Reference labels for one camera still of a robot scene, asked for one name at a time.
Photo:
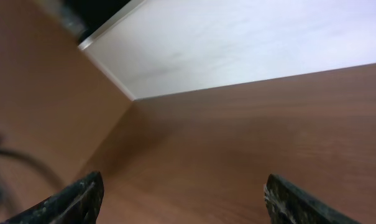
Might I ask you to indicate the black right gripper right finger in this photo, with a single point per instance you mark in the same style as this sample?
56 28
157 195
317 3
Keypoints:
287 203

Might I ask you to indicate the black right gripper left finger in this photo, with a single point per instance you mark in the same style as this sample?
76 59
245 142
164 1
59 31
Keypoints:
78 203

